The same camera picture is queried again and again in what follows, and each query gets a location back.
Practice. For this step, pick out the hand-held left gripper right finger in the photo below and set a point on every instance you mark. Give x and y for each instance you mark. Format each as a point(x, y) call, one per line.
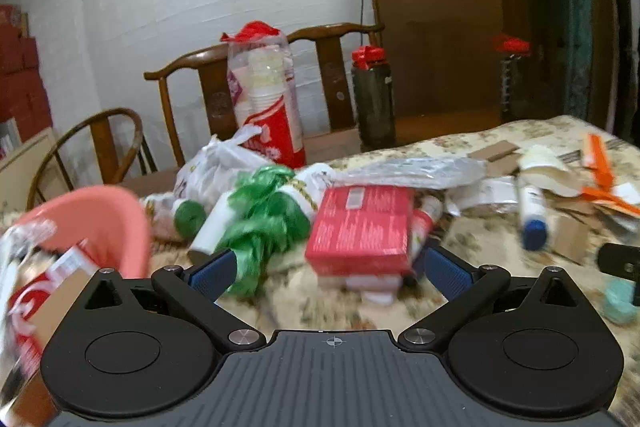
point(447, 277)

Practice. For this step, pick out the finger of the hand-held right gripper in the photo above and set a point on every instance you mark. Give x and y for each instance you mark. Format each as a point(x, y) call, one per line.
point(622, 261)

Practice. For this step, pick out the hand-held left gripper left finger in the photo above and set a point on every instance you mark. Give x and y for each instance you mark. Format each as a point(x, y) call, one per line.
point(214, 271)

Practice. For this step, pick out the clear plastic bag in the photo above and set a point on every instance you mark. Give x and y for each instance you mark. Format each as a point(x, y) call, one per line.
point(415, 172)

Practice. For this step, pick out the pink plastic basin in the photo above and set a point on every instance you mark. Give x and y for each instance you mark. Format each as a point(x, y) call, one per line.
point(110, 217)

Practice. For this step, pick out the white plastic spoon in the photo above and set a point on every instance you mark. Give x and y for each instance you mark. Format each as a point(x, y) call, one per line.
point(545, 167)

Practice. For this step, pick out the floral cloth desktop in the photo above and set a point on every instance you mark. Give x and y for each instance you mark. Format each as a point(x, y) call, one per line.
point(305, 304)

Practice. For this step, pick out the teal small box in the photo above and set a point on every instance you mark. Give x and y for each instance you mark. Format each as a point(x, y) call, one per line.
point(621, 302)

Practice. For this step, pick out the red white tube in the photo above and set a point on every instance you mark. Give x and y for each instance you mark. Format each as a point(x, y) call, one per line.
point(425, 224)

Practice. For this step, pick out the brown cardboard piece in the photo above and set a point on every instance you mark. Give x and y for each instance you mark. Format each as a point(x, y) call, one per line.
point(492, 152)
point(570, 234)

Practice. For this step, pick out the green round lid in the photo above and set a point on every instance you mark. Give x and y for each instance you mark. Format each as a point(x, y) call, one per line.
point(189, 217)

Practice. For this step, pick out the orange strip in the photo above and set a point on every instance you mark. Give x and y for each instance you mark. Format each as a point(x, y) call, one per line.
point(612, 201)
point(599, 157)

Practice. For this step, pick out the green plastic bag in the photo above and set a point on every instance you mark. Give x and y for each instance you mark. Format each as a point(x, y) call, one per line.
point(265, 217)

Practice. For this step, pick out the white flat box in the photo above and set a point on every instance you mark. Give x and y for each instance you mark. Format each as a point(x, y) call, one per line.
point(365, 289)

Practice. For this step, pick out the white tube with blue cap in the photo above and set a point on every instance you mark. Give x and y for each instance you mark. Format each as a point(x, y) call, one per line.
point(532, 217)

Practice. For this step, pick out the red cardboard box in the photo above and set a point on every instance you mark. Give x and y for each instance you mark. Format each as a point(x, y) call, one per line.
point(360, 227)

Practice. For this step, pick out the white plastic bag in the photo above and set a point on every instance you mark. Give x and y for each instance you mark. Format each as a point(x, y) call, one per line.
point(220, 167)

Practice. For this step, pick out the bagged stack of paper cups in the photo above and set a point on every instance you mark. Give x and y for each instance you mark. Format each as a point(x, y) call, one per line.
point(270, 117)

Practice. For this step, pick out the round-back wooden chair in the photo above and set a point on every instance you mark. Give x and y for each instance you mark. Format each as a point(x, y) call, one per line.
point(112, 142)

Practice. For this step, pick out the red white snack packet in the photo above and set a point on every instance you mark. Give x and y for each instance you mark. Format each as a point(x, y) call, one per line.
point(30, 302)

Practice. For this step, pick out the dark bottle with red cap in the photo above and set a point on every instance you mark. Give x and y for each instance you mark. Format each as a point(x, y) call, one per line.
point(372, 102)
point(512, 82)

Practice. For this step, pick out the white low cabinet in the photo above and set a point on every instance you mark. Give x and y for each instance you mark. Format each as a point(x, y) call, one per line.
point(27, 167)

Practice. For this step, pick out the straight-back wooden chair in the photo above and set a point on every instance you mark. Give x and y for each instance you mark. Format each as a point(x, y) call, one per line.
point(330, 77)

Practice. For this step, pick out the teal hanging cloth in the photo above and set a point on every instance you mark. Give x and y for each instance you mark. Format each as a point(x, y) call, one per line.
point(567, 7)

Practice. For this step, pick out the wooden wardrobe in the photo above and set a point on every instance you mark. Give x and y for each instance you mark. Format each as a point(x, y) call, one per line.
point(435, 7)

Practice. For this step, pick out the stack of red boxes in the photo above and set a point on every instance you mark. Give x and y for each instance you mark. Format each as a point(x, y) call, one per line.
point(20, 77)

